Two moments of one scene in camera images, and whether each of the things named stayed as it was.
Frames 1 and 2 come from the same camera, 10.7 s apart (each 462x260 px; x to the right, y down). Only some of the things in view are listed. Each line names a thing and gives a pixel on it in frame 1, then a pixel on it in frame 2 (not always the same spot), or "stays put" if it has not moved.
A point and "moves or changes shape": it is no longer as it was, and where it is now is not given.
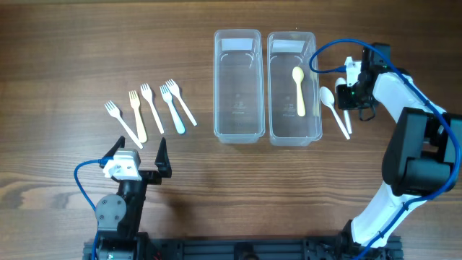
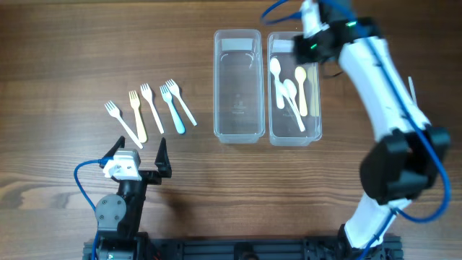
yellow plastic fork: x=135 y=102 stays put
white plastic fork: x=146 y=92 stays put
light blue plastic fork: x=168 y=98 stays put
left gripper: x=155 y=177 stays put
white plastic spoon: x=340 y=81 moves or changes shape
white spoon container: x=328 y=97 → x=290 y=90
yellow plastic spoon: x=299 y=75 stays put
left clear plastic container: x=238 y=86 stays put
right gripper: x=343 y=103 → x=306 y=50
